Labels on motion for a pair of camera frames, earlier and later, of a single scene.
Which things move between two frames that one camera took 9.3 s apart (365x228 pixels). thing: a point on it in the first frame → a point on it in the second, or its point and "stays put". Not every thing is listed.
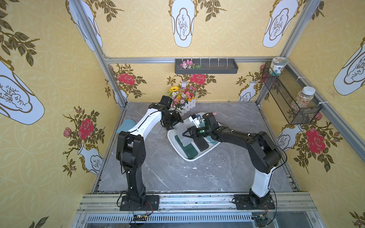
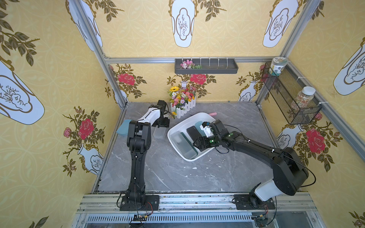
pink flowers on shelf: (189, 64) stays put
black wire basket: (297, 103) stays put
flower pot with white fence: (184, 99) stays put
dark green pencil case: (191, 152) stays put
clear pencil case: (180, 128) → (184, 146)
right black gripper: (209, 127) → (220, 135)
